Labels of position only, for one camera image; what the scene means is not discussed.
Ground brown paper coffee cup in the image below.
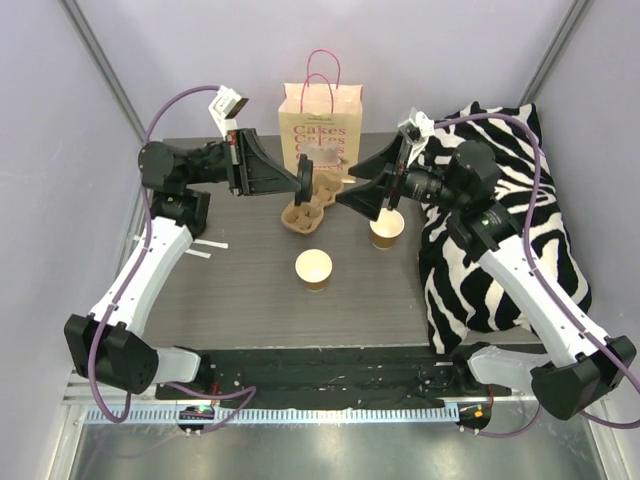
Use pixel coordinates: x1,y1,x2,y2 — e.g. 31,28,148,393
369,209,405,250

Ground black plastic cup lid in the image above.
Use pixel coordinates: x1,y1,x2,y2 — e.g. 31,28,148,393
294,154,314,206

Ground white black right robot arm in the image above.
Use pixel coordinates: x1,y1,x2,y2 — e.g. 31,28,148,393
337,134,637,420

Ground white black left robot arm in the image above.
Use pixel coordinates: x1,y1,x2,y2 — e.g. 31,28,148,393
64,128,313,399

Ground brown pulp cup carrier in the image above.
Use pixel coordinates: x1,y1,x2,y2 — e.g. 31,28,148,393
281,172,344,235

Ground white wrapped straw upper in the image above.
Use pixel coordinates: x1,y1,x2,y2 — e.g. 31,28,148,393
193,239,229,249

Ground white wrapped straw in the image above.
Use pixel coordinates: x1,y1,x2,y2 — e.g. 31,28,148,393
193,239,229,249
185,249,211,259

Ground white wrapped straw lower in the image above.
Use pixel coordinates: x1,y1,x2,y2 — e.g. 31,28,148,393
185,249,211,259

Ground zebra print pillow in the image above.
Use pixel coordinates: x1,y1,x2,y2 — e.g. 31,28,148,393
403,101,593,354

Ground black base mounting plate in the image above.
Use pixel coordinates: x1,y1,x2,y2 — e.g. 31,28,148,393
153,349,514,409

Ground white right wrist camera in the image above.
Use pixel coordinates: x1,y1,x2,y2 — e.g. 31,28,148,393
398,108,435,148

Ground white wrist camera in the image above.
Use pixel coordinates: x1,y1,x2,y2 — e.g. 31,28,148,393
398,108,435,148
208,85,248,138

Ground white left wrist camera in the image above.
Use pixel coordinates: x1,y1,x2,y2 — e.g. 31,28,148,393
208,85,248,138

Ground paper cakes bag pink handles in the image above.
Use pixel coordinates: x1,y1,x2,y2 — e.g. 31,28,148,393
278,49,363,184

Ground aluminium frame rail front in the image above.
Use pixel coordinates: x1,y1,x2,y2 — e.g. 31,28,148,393
62,363,611,426

